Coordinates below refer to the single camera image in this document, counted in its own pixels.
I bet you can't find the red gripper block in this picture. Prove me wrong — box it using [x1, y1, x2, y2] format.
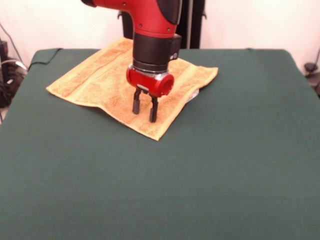
[125, 63, 175, 124]

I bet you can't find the tan terry towel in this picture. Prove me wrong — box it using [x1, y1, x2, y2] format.
[46, 37, 219, 142]

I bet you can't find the dark green table cloth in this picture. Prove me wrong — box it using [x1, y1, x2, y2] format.
[0, 47, 320, 240]

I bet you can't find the small black device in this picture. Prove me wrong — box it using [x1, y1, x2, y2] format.
[303, 62, 317, 74]

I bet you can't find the black floor equipment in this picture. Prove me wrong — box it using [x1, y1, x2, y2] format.
[309, 74, 320, 99]

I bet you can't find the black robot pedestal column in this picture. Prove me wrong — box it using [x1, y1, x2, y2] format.
[117, 0, 208, 50]

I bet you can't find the bundle of dark cables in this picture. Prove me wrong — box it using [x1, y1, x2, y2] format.
[0, 62, 26, 109]

